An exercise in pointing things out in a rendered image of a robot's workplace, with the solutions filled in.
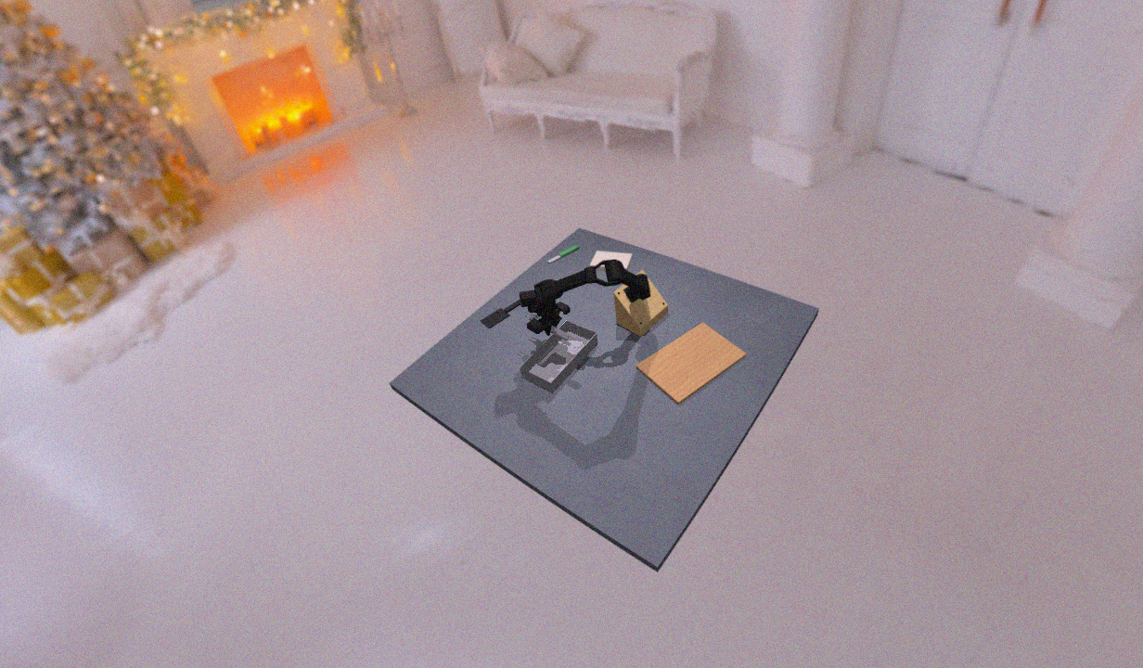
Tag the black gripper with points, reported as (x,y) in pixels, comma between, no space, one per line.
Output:
(550,315)

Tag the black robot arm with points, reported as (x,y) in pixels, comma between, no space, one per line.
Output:
(547,291)

